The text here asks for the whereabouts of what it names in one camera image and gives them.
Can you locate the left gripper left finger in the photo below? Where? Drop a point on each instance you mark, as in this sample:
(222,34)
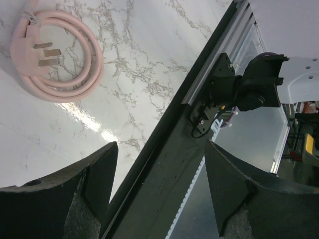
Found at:
(70,203)

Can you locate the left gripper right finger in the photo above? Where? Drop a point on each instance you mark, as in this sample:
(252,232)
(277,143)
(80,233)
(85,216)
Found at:
(253,204)

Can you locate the aluminium rail bar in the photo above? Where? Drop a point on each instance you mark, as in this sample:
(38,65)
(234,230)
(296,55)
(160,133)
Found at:
(223,40)

